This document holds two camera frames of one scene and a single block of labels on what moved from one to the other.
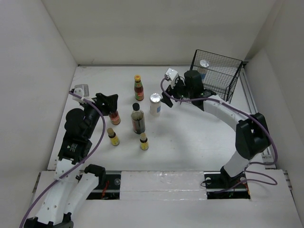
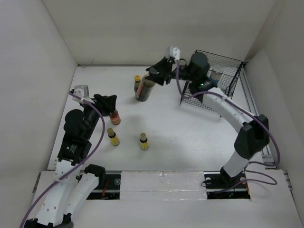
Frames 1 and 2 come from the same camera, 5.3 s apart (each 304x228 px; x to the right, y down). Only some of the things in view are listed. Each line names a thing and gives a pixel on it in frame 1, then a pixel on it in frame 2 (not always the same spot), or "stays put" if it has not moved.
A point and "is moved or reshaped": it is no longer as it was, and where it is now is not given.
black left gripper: x=107 y=103 stays put
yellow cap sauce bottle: x=138 y=88 stays put
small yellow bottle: x=114 y=139 stays put
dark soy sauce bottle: x=138 y=119 to x=146 y=87
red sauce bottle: x=114 y=117 stays put
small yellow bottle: x=144 y=144 stays put
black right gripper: x=172 y=91 to x=165 y=69
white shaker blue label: x=204 y=63 is moved or reshaped
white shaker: x=155 y=104 to x=214 y=77
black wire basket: x=219 y=73 stays put
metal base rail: x=108 y=186 stays put
